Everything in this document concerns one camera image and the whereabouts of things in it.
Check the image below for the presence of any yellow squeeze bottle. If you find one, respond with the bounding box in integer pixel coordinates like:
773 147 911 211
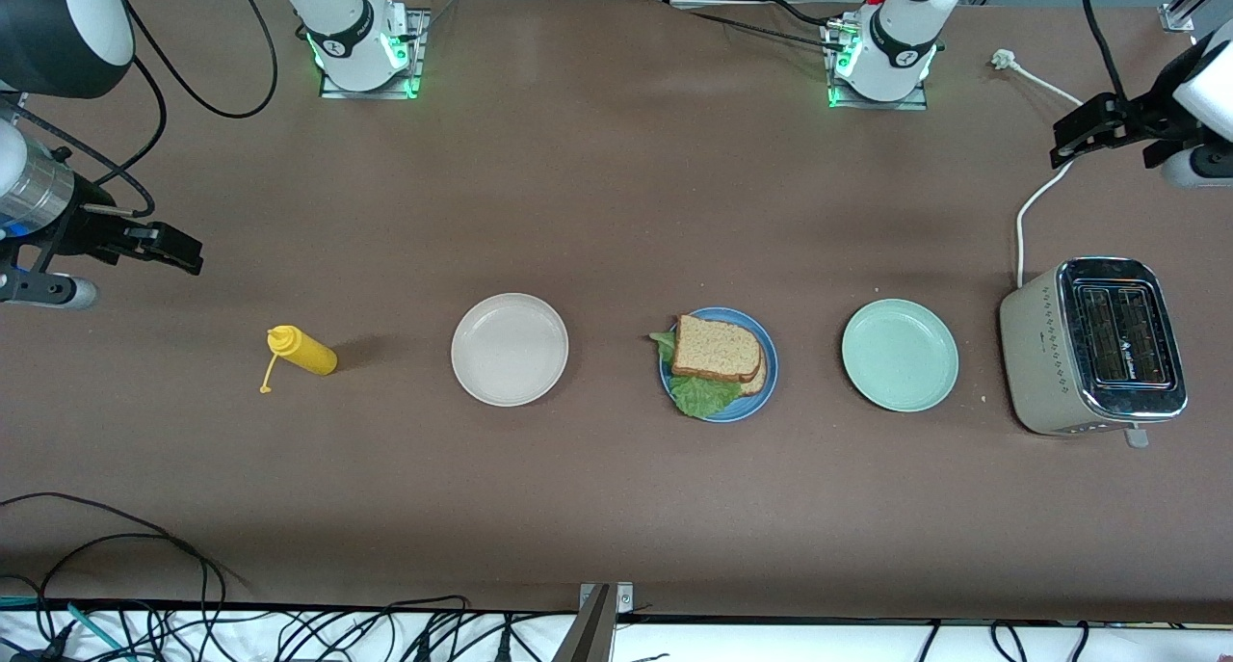
258 325 339 394

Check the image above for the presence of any dark crust bread slice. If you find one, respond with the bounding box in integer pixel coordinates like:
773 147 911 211
670 314 764 385

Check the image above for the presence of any green lettuce leaf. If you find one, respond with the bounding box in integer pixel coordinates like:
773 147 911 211
649 331 744 420

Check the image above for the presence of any pale green plate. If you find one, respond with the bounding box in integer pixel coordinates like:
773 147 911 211
841 298 960 413

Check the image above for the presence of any white plate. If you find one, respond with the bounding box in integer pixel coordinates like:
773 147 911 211
451 293 570 408

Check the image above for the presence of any blue plate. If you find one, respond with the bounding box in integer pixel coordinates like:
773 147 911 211
659 306 779 423

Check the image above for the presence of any slanted aluminium profile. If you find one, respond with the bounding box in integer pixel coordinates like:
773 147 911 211
1161 0 1233 35

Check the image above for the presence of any beige metal toaster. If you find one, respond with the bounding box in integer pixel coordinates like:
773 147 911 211
999 256 1189 449

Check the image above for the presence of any white lower shelf board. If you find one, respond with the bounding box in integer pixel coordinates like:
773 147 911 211
0 604 1233 662

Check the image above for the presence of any white toaster power cord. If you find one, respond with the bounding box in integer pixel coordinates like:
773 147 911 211
991 49 1086 289

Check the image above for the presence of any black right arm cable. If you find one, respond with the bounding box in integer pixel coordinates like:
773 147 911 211
0 0 280 220

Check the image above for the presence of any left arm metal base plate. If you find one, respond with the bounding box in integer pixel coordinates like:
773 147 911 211
826 21 931 112

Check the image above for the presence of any long black looped cable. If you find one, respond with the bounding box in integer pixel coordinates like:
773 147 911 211
0 492 230 644

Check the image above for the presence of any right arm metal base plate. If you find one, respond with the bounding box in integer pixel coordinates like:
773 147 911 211
320 9 426 100

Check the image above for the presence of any black base power cable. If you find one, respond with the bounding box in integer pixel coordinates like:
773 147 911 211
665 0 853 54

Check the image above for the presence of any teal cable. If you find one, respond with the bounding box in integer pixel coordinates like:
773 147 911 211
66 601 128 662

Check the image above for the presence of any aluminium frame post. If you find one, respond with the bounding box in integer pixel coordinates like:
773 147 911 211
554 582 634 662

